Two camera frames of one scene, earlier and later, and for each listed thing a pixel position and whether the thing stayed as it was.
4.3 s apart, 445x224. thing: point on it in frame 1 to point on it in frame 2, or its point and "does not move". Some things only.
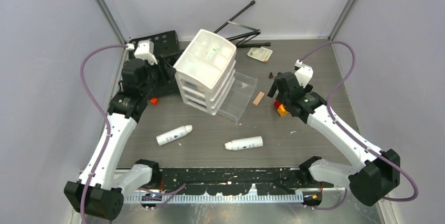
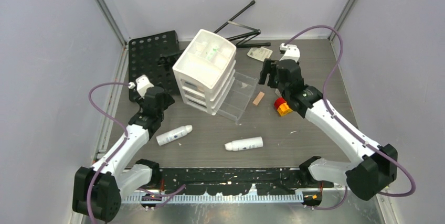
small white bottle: x=245 y=144 does not move
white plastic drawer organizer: x=206 y=73 does not move
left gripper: x=168 y=71 to x=168 y=100
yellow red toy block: x=280 y=108 does not move
